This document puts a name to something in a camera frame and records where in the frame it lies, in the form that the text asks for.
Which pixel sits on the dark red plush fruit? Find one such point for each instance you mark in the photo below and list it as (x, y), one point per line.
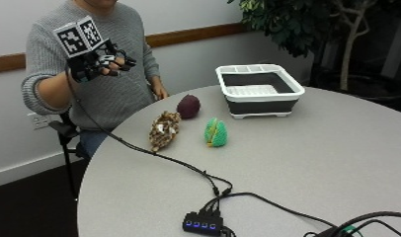
(188, 106)

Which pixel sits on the the person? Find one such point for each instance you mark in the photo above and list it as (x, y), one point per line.
(108, 89)

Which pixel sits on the white marker cube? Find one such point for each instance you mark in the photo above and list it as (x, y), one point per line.
(78, 37)

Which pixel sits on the green crocheted toy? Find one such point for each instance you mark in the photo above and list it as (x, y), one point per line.
(215, 133)

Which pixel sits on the white and black dish tub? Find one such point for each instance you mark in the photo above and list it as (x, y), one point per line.
(259, 92)

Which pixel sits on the black chair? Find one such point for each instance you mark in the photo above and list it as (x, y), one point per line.
(65, 144)

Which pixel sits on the green indoor tree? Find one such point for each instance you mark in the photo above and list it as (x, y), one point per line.
(313, 29)

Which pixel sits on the black hub with blue lights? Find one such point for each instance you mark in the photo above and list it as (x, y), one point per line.
(202, 224)

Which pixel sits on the small green clip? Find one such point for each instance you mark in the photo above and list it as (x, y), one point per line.
(350, 229)

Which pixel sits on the wooden wall rail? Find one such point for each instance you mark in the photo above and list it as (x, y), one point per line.
(186, 35)

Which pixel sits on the white wall outlet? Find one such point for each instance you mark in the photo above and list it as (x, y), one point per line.
(40, 120)

